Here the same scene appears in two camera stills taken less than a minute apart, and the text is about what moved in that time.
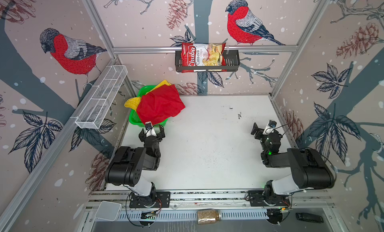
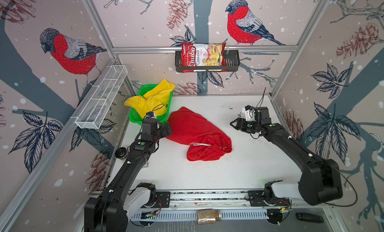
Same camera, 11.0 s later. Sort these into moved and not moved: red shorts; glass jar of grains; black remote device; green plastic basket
Moved: red shorts
Not moved: green plastic basket; glass jar of grains; black remote device
